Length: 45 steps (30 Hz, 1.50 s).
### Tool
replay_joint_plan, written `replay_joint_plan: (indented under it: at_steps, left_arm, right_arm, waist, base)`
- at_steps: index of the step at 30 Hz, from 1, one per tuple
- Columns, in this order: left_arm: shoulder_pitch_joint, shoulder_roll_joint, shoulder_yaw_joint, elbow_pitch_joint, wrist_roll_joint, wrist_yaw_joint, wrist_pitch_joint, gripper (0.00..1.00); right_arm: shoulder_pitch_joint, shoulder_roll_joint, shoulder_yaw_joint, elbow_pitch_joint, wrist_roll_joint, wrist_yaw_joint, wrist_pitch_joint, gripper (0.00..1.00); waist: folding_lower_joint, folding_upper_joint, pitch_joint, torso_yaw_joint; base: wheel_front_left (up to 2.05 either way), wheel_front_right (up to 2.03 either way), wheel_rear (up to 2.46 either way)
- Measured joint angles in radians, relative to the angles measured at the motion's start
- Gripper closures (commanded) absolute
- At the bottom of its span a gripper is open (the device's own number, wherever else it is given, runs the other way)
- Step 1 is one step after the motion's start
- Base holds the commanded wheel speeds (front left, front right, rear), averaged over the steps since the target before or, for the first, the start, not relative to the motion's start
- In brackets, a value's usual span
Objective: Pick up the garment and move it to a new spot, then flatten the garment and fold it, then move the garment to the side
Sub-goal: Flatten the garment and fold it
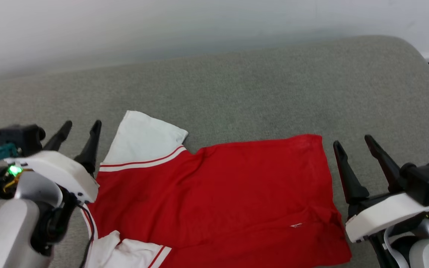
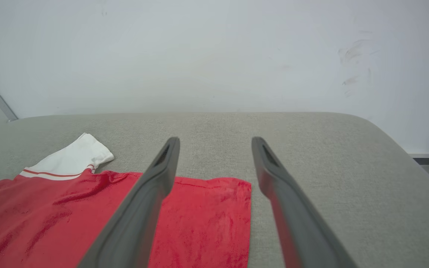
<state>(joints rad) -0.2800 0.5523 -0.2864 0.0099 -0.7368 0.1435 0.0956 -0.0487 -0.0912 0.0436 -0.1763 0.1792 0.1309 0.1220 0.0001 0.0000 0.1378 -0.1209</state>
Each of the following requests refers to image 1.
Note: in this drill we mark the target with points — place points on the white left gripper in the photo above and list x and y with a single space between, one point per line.
62 169

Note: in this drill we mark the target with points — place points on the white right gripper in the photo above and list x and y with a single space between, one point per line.
382 216

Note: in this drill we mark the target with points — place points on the red and white shirt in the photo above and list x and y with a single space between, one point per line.
218 193

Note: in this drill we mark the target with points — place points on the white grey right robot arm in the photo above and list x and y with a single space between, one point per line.
426 253

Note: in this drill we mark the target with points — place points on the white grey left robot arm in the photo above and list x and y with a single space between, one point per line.
6 230

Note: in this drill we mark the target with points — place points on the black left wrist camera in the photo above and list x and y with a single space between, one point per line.
21 138

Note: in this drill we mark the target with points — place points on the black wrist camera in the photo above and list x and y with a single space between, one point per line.
21 138
428 182

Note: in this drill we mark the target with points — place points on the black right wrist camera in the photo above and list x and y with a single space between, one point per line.
428 182

